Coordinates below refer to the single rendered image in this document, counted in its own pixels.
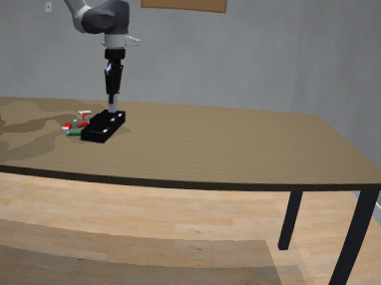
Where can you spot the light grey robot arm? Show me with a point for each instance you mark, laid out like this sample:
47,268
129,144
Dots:
112,16

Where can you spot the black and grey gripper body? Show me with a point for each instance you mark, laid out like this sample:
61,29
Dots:
114,54

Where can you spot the black rack of three bins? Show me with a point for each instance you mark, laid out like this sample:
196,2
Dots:
98,131

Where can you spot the red and white eraser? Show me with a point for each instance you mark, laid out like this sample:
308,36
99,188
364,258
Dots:
66,128

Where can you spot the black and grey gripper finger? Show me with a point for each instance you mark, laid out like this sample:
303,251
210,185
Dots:
111,87
118,80

